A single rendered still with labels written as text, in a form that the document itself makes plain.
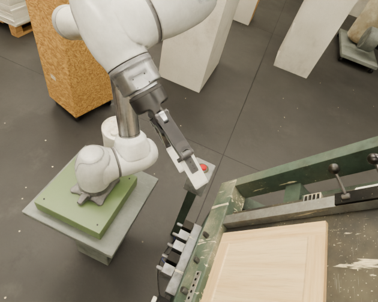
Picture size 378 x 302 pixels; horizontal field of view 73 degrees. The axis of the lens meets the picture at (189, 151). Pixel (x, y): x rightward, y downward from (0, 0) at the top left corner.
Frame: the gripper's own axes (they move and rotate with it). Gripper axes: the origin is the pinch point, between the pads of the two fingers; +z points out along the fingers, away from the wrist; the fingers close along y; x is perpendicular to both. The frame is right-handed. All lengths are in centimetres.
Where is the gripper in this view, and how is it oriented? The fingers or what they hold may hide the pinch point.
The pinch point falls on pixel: (189, 172)
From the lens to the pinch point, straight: 57.8
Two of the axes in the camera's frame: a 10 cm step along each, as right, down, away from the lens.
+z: 4.6, 8.4, 2.8
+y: 2.7, 1.6, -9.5
